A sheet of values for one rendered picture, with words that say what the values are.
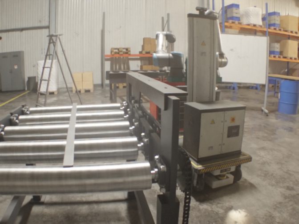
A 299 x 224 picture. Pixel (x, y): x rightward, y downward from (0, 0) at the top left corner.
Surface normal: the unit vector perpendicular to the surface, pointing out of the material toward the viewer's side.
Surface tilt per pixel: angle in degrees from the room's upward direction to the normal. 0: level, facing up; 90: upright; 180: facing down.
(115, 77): 90
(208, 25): 90
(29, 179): 59
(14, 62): 90
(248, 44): 90
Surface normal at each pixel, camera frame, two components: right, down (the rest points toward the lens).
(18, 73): 0.20, 0.22
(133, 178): 0.19, -0.12
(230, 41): -0.22, 0.22
